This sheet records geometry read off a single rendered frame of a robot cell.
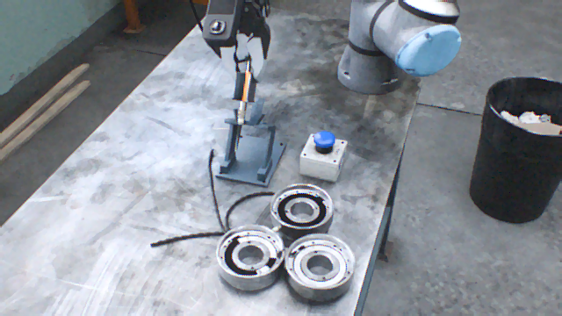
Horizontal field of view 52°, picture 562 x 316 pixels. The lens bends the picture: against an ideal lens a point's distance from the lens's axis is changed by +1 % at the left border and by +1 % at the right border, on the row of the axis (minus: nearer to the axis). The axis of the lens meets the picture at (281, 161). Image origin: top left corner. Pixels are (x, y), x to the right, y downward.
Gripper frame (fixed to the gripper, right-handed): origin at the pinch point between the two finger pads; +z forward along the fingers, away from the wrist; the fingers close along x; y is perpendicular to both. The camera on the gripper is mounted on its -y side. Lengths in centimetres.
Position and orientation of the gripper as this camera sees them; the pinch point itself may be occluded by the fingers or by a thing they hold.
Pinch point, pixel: (247, 78)
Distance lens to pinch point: 97.4
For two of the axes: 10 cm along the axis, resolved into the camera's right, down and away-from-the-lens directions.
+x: -9.7, -0.6, 2.2
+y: 2.1, -6.4, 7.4
